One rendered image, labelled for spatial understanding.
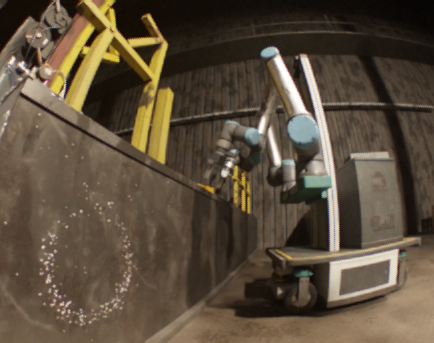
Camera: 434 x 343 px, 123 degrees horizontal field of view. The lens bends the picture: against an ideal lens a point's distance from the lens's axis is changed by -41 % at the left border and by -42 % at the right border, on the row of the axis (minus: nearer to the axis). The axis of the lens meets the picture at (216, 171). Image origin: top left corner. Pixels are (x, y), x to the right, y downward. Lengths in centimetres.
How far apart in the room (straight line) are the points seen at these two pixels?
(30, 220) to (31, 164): 11
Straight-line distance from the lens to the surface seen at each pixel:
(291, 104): 107
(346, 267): 110
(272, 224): 451
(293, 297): 113
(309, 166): 108
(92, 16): 93
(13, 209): 44
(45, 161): 47
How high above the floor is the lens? 47
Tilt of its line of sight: 16 degrees up
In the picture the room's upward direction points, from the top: 1 degrees clockwise
